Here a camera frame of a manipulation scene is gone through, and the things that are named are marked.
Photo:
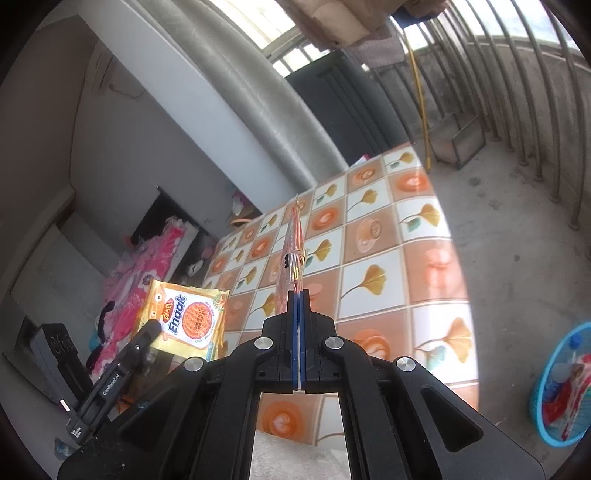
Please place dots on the black device box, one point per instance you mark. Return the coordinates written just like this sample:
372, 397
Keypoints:
51, 355

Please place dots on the metal balcony railing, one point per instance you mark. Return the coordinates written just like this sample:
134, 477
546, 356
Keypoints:
508, 69

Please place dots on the yellow biscuit packet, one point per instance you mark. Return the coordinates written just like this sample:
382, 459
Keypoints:
194, 318

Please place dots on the clear plastic bottle blue cap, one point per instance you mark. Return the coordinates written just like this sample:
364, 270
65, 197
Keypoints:
572, 344

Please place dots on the white pink plastic bag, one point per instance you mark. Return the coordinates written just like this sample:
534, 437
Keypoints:
238, 203

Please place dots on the white fluffy blanket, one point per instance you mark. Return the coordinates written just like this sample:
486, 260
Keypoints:
300, 461

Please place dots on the yellow broom stick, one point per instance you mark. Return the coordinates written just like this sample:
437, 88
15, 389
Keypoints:
420, 106

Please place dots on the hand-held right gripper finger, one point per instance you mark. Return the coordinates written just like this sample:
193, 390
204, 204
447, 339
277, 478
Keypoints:
303, 332
293, 332

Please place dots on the black bed headboard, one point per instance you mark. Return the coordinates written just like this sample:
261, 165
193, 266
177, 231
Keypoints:
159, 212

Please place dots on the coffee and leaf print tablecloth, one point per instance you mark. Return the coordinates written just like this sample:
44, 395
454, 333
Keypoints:
378, 258

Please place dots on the blue mesh wastebasket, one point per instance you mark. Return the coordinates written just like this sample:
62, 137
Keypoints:
537, 413

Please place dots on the red and white snack bag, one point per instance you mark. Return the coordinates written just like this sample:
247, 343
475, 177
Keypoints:
565, 401

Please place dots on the hanging beige clothes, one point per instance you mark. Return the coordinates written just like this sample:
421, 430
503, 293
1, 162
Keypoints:
337, 18

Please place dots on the pink flower print blanket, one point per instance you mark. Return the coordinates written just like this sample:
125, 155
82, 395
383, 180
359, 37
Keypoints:
152, 258

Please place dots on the dark ribbed cabinet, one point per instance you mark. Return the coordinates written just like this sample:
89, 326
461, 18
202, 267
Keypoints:
341, 101

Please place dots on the row of shoes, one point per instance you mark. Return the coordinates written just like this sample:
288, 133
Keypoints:
197, 267

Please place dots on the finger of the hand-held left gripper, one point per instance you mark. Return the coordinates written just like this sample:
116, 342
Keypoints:
143, 341

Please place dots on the thin orange snack wrapper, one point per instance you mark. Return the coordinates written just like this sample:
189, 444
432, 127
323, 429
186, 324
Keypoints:
292, 249

